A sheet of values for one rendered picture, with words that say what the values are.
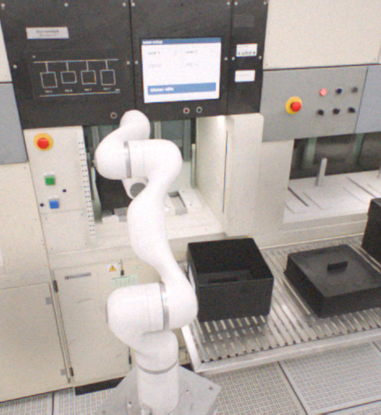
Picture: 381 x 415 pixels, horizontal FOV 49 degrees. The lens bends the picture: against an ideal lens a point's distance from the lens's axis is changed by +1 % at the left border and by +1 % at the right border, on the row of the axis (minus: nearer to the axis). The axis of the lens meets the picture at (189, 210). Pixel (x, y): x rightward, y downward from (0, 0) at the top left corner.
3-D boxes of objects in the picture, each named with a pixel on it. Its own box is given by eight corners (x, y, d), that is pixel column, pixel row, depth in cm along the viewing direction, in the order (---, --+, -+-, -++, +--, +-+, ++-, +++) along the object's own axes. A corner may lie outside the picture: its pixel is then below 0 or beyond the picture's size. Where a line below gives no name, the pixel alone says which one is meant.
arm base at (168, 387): (168, 443, 113) (166, 397, 104) (113, 410, 121) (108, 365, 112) (202, 391, 127) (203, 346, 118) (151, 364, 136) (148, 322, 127)
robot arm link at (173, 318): (136, 330, 111) (196, 321, 114) (138, 337, 99) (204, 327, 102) (119, 148, 117) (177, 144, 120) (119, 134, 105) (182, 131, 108)
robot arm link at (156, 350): (181, 370, 111) (181, 301, 99) (111, 381, 108) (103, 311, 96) (174, 336, 121) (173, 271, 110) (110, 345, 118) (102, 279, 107)
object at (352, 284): (319, 319, 154) (325, 292, 148) (282, 271, 179) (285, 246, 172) (388, 305, 161) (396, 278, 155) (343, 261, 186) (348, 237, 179)
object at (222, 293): (186, 276, 176) (186, 242, 167) (250, 270, 180) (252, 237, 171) (198, 323, 152) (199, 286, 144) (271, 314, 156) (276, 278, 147)
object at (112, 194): (98, 218, 190) (93, 155, 173) (93, 196, 206) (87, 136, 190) (151, 211, 197) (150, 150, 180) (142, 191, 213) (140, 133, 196)
